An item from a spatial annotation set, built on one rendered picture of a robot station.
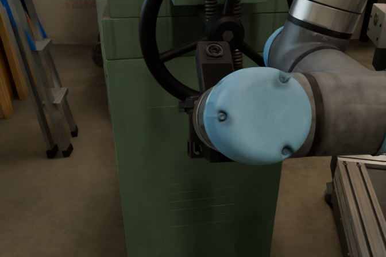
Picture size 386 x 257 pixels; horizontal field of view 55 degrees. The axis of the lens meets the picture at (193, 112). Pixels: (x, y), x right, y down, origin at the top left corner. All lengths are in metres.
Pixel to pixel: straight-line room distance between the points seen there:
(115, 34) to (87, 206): 0.87
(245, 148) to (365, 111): 0.11
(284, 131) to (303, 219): 1.21
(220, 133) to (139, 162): 0.69
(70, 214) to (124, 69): 0.81
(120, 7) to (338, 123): 0.58
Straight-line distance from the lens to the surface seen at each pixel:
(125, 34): 0.81
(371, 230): 1.16
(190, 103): 0.49
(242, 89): 0.27
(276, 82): 0.28
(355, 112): 0.32
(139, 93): 0.86
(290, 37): 0.43
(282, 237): 1.39
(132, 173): 0.97
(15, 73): 2.45
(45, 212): 1.55
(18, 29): 1.64
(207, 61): 0.48
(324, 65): 0.37
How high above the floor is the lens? 0.98
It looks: 27 degrees down
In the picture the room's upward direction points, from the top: straight up
